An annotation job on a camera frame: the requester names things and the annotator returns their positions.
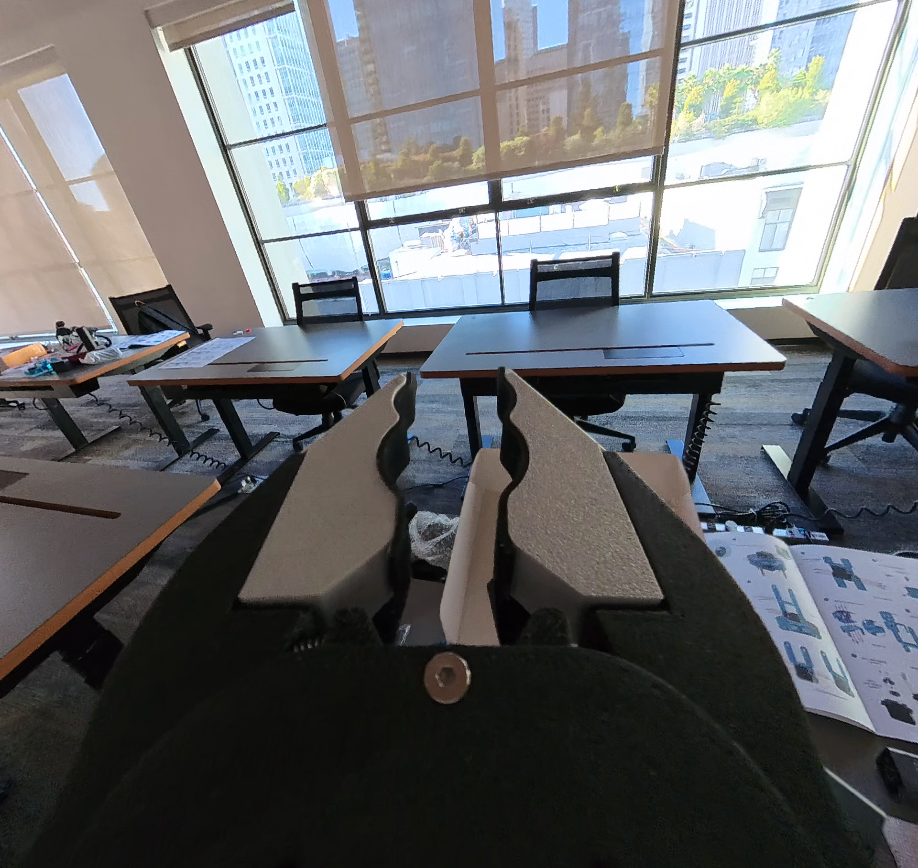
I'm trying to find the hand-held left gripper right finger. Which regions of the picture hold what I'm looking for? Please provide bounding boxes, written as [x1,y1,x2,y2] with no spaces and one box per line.
[493,368,666,644]

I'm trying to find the brown mesh roller blind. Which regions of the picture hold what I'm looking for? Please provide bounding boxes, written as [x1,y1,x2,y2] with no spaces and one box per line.
[294,0,687,202]

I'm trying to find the black mesh desk chair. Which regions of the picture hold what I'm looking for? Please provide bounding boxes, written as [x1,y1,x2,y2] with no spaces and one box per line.
[273,276,368,453]
[529,253,638,453]
[109,285,214,342]

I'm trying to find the office desk black legs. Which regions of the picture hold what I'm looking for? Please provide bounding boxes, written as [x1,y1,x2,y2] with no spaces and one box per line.
[128,319,404,471]
[0,330,191,462]
[419,299,787,525]
[762,287,918,535]
[0,456,222,697]

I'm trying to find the small black block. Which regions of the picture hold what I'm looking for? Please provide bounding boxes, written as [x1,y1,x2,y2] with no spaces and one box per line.
[876,746,918,801]

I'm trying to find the printed paper sheets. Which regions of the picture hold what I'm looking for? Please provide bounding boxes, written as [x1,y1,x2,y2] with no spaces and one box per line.
[159,336,257,370]

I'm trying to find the beige roller blinds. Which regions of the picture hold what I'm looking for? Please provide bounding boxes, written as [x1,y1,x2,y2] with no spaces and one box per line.
[0,47,169,338]

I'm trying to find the cardboard box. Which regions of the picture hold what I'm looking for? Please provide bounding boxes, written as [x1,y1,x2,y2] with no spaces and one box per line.
[439,448,702,647]

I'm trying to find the clear bubble wrap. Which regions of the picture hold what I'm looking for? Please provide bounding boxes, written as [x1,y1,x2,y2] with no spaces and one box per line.
[407,511,460,569]

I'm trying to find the white power strip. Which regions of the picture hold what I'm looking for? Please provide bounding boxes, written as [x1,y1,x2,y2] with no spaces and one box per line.
[699,517,831,543]

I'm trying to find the black coiled cable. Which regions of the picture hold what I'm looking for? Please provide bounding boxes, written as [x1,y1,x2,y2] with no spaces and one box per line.
[87,395,227,469]
[680,395,720,485]

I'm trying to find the printed instruction booklet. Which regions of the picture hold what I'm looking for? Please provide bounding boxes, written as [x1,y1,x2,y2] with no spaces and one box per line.
[705,530,918,743]

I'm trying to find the large grid window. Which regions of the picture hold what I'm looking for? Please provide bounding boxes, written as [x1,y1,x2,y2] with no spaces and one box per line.
[188,0,906,315]

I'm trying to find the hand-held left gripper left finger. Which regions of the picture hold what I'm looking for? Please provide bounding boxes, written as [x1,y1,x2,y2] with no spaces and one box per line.
[239,372,418,641]

